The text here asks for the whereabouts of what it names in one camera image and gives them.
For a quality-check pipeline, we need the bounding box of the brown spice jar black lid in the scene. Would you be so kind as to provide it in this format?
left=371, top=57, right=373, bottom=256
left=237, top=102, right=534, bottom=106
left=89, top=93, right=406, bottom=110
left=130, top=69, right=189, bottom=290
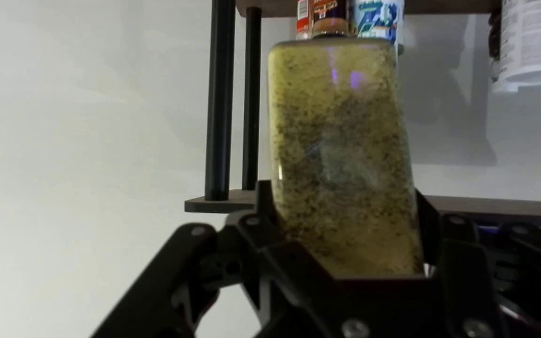
left=311, top=0, right=356, bottom=37

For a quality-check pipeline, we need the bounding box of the black frame wooden shelf unit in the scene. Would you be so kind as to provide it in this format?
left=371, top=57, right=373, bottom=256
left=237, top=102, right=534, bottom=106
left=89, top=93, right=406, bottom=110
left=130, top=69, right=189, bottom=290
left=185, top=0, right=541, bottom=228

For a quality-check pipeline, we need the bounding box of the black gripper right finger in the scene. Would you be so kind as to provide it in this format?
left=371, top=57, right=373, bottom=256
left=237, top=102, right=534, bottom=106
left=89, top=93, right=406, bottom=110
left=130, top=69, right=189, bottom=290
left=414, top=185, right=541, bottom=338

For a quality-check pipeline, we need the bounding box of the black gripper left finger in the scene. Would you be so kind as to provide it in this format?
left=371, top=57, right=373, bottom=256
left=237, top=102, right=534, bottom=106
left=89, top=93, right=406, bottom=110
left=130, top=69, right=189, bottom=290
left=91, top=178, right=324, bottom=338

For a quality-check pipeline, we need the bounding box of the white blue patterned water bottle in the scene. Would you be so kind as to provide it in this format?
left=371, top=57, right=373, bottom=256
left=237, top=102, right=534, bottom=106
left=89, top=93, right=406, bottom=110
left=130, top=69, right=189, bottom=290
left=352, top=0, right=406, bottom=46

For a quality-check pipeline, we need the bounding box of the yellow spice bottle red cap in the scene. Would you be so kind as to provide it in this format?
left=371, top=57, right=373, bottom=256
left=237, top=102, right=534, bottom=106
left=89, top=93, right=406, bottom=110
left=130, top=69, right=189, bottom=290
left=267, top=35, right=427, bottom=277

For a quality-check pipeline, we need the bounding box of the white canister teal label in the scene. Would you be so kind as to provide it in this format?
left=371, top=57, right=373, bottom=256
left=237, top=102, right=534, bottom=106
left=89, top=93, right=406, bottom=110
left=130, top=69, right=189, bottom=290
left=493, top=0, right=541, bottom=93

